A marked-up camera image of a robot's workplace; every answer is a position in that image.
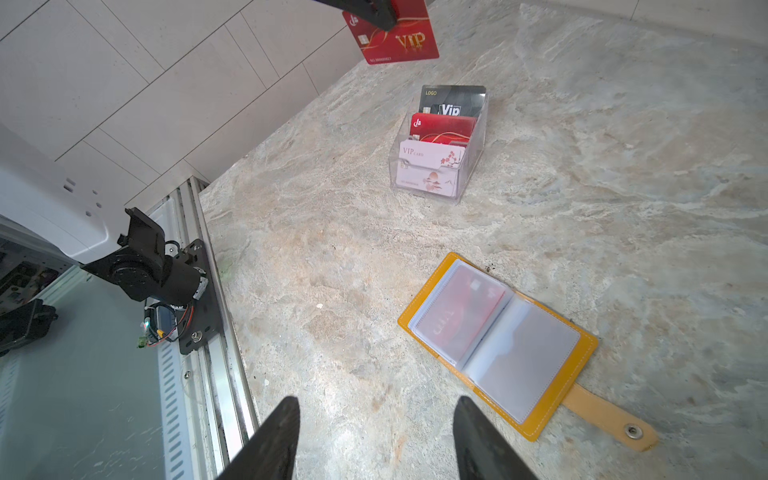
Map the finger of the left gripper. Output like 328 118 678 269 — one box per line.
316 0 397 31

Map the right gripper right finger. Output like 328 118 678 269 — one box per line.
452 396 537 480

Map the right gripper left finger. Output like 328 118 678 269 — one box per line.
217 396 300 480

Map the red VIP card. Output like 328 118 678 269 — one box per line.
342 0 439 65

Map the yellow leather card holder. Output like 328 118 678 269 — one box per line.
398 253 659 452

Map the black VIP card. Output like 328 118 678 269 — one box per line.
418 85 487 117

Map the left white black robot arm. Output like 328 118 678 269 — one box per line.
1 1 362 264

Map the red card in box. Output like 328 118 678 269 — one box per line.
409 113 477 146

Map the clear acrylic card box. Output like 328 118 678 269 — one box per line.
388 84 489 204

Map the white pink card in box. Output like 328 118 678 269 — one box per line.
395 139 466 198

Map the white vent grille strip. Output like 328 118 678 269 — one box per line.
157 343 195 480

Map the left green circuit board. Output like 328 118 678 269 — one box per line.
137 302 195 349

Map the aluminium mounting rail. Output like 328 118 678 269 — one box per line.
149 177 259 479

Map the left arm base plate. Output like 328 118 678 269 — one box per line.
177 239 223 355

